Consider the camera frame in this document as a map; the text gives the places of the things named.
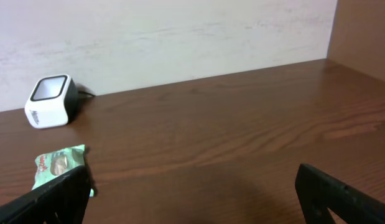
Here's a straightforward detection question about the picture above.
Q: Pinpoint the white black barcode scanner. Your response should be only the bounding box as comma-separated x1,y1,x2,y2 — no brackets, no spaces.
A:
24,74,79,129

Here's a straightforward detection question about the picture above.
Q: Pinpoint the teal wet wipes pack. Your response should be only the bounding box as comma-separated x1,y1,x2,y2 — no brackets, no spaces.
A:
32,144,91,190

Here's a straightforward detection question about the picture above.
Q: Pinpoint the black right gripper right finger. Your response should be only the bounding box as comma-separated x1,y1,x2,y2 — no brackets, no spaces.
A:
295,164,385,224

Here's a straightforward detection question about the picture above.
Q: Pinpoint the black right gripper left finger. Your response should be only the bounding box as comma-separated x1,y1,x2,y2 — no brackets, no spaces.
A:
0,166,91,224

